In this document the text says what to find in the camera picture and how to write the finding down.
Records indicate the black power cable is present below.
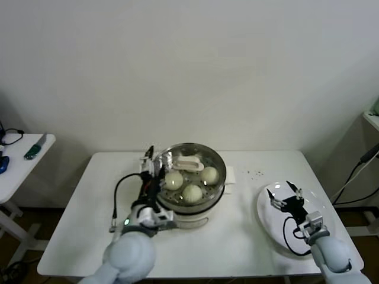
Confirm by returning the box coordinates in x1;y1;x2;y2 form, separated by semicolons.
331;146;379;206

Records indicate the white shelf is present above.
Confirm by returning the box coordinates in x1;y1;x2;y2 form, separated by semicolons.
362;111;379;133

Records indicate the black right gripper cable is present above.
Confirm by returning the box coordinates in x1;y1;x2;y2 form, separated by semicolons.
282;217;312;257

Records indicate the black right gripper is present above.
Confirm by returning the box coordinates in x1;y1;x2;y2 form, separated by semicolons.
266;180;309;225

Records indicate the stainless steel steamer basket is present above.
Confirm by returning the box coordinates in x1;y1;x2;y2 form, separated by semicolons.
149;143;237;215

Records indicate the white round plate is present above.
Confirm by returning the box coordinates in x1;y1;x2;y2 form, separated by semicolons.
256;182;337;257

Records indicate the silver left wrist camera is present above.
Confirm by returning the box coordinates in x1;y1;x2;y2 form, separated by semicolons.
150;208;176;231

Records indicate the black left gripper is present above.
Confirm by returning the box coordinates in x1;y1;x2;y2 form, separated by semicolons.
138;144;168;207

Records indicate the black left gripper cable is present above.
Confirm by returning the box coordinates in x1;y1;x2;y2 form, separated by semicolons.
109;172;143;234

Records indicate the green handled knife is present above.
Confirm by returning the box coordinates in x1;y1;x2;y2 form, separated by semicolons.
23;132;48;161

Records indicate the white steamed baozi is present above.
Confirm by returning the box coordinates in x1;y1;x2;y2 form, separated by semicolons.
181;183;204;205
163;171;184;191
201;166;220;186

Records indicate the white side table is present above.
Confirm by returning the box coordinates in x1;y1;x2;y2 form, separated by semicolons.
0;133;57;267

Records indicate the glass pot lid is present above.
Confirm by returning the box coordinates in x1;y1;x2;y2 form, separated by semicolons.
151;143;227;205

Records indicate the thin black cable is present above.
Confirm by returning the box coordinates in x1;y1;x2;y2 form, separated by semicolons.
0;127;25;147

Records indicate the white electric cooking pot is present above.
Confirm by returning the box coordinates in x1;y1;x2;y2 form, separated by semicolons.
159;183;232;231

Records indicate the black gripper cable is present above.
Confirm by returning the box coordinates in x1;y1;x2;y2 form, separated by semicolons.
282;217;312;257
109;172;143;234

